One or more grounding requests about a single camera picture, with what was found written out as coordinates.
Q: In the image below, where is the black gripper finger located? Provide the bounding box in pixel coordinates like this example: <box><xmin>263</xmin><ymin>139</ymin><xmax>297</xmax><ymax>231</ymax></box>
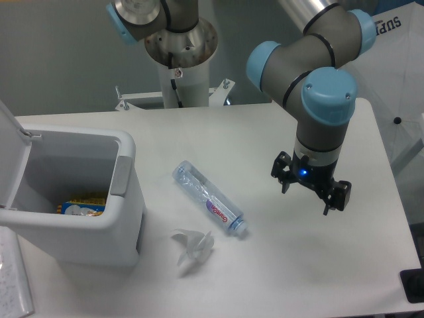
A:
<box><xmin>323</xmin><ymin>180</ymin><xmax>352</xmax><ymax>215</ymax></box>
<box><xmin>271</xmin><ymin>151</ymin><xmax>293</xmax><ymax>193</ymax></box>

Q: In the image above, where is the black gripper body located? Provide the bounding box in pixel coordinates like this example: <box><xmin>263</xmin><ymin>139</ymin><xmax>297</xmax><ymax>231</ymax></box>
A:
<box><xmin>287</xmin><ymin>153</ymin><xmax>337</xmax><ymax>198</ymax></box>

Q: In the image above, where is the clear plastic bottle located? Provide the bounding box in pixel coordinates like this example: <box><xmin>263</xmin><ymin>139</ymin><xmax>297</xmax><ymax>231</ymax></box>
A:
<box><xmin>172</xmin><ymin>160</ymin><xmax>248</xmax><ymax>238</ymax></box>

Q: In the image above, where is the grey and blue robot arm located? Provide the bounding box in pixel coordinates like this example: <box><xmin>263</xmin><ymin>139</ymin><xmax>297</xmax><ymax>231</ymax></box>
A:
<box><xmin>106</xmin><ymin>1</ymin><xmax>376</xmax><ymax>211</ymax></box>

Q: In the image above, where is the white trash can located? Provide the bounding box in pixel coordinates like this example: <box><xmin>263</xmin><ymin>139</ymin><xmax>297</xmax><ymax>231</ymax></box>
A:
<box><xmin>1</xmin><ymin>124</ymin><xmax>145</xmax><ymax>266</ymax></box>

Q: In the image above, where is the white trash can lid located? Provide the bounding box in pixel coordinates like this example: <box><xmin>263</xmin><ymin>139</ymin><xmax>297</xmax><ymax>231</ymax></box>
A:
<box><xmin>1</xmin><ymin>101</ymin><xmax>41</xmax><ymax>208</ymax></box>

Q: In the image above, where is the black device at edge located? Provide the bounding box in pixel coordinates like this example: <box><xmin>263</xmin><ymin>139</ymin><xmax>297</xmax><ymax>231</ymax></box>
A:
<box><xmin>399</xmin><ymin>268</ymin><xmax>423</xmax><ymax>303</ymax></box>

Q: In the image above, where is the white umbrella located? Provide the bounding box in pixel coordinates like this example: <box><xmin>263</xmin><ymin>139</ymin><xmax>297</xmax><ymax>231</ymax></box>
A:
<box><xmin>344</xmin><ymin>1</ymin><xmax>424</xmax><ymax>176</ymax></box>

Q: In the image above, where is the yellow blue snack package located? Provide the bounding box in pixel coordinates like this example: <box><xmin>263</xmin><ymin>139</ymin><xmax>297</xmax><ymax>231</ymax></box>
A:
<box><xmin>56</xmin><ymin>191</ymin><xmax>108</xmax><ymax>217</ymax></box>

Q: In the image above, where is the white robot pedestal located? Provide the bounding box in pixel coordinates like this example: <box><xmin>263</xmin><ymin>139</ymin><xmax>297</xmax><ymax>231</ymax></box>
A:
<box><xmin>115</xmin><ymin>17</ymin><xmax>235</xmax><ymax>111</ymax></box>

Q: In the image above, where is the black cable on pedestal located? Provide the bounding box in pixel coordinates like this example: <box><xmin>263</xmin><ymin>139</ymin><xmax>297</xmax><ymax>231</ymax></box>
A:
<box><xmin>168</xmin><ymin>52</ymin><xmax>184</xmax><ymax>109</ymax></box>

